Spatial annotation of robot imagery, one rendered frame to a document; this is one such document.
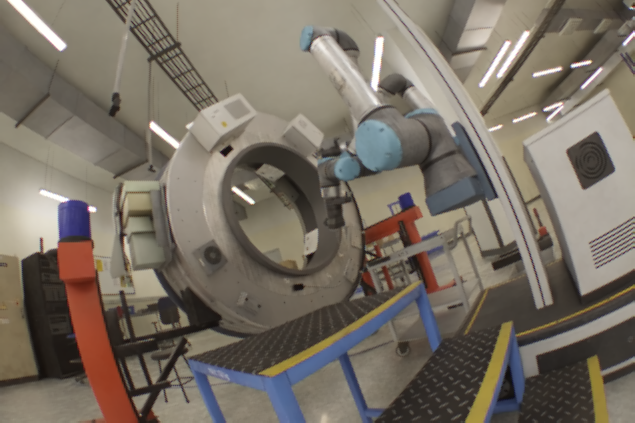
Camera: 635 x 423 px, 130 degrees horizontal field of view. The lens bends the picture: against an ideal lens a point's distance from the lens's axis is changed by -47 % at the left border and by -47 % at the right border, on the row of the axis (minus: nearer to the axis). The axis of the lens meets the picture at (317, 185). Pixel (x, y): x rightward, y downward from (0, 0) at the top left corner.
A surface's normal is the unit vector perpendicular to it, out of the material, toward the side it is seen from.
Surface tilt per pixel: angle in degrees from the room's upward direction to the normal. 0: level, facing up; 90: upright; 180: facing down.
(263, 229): 90
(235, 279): 90
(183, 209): 90
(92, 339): 90
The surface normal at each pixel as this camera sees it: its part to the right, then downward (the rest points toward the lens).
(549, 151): -0.67, -0.01
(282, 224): -0.10, -0.29
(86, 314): 0.66, -0.44
